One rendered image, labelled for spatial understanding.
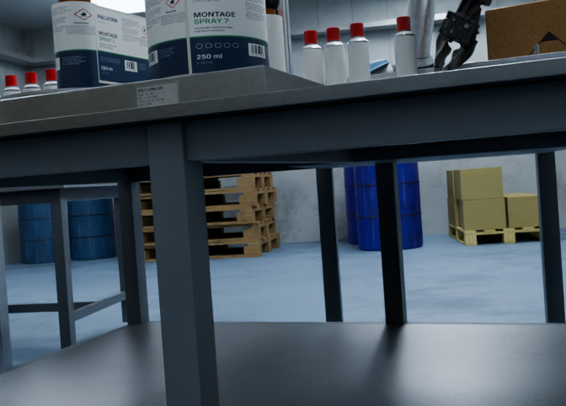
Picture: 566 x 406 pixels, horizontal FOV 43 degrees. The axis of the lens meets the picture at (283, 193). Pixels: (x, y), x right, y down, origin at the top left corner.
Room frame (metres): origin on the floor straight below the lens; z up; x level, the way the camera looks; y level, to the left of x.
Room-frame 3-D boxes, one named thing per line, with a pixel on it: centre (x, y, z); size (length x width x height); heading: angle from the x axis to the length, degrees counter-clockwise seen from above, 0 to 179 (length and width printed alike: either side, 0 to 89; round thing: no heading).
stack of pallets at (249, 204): (7.68, 0.85, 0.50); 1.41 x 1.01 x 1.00; 79
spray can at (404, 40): (1.76, -0.32, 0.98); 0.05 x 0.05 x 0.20
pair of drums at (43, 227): (8.28, 2.48, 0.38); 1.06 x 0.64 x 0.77; 80
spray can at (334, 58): (1.83, -0.15, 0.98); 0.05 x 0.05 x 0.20
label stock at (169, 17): (1.22, 0.11, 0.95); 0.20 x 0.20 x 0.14
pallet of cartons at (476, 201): (7.32, -2.12, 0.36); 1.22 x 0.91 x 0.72; 170
